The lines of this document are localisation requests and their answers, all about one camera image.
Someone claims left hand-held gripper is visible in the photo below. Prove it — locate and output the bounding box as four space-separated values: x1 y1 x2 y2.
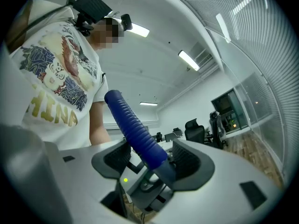
116 160 176 214

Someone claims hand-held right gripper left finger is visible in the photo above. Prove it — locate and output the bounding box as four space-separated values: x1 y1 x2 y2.
44 139 132 224

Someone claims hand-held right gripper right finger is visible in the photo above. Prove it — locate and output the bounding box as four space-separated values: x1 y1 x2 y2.
144 139 285 224

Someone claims blue mop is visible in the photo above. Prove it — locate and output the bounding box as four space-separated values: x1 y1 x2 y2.
104 89 177 191

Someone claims person's left forearm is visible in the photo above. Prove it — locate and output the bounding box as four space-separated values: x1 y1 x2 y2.
89 100 112 147

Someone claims person's right forearm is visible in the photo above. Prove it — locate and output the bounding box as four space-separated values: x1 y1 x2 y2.
6 0 33 55

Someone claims long white desk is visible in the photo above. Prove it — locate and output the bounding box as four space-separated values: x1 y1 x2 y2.
151 129 214 154

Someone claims black desk monitor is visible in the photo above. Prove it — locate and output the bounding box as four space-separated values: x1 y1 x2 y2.
164 127 183 142

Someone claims plastic-covered office chair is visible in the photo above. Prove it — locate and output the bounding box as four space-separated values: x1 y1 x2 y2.
209 111 228 149

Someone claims black office chair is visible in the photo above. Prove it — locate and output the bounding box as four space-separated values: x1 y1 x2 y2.
184 118 211 145

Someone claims dark glass door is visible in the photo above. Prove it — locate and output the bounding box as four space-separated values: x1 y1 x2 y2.
211 89 249 133

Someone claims white printed t-shirt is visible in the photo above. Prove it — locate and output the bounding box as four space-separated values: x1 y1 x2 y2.
9 0 110 150

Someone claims ceiling air vent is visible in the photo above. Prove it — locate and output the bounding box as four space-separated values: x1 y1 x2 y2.
191 42 219 79

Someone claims person's face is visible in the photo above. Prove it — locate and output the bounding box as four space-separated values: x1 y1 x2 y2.
90 17 126 51

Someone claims wide white venetian blind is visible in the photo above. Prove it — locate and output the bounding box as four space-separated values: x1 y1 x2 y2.
163 0 297 130

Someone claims frosted glass wall panel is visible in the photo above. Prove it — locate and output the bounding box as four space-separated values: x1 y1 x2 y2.
221 62 286 164

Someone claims black head-worn camera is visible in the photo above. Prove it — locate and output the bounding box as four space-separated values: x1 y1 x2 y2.
120 14 134 32

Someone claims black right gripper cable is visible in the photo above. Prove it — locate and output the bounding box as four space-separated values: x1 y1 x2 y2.
10 3 75 47

